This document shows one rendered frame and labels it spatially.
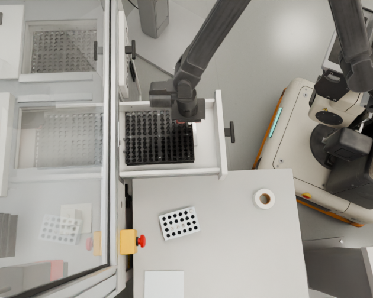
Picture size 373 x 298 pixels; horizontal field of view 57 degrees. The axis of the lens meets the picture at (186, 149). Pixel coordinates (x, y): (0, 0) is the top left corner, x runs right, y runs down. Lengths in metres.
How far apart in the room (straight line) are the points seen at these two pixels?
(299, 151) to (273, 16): 1.05
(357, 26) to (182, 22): 1.65
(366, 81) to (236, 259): 0.69
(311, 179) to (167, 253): 0.92
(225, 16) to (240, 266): 0.81
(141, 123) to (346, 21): 0.66
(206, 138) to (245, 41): 1.29
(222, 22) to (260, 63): 1.55
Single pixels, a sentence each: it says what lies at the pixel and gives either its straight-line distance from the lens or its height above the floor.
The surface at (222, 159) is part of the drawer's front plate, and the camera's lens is 1.08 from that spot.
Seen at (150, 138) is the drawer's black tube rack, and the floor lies 0.87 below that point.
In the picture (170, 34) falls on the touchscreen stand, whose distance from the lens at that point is 2.31.
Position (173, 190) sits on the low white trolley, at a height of 0.76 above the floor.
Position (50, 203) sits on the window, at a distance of 0.56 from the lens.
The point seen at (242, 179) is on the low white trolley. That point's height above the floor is 0.76.
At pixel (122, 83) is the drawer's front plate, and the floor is 0.93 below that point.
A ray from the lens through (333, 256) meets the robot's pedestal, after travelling 1.72.
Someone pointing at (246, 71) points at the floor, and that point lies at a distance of 2.27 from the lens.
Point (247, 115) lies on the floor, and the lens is 2.15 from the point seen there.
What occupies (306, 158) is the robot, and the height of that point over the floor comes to 0.28.
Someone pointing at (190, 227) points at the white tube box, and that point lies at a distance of 1.19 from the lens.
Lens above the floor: 1.97
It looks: 75 degrees down
